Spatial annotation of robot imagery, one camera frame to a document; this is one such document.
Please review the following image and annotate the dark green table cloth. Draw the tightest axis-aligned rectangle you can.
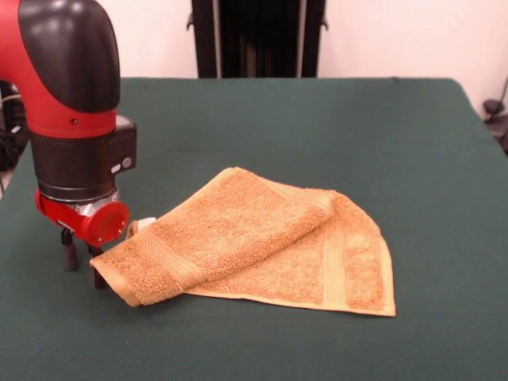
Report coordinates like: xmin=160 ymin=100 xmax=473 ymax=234
xmin=0 ymin=78 xmax=508 ymax=381

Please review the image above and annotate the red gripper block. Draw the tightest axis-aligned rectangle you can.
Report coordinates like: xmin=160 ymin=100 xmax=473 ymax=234
xmin=35 ymin=189 xmax=131 ymax=291

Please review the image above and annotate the black robot pedestal stand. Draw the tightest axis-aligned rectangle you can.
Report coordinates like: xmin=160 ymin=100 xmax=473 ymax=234
xmin=185 ymin=0 xmax=330 ymax=79

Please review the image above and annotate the orange terry towel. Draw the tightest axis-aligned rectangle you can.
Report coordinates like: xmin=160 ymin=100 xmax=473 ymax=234
xmin=89 ymin=166 xmax=397 ymax=318

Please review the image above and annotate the black cable pile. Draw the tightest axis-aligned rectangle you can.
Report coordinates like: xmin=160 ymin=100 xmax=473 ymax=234
xmin=0 ymin=93 xmax=31 ymax=171

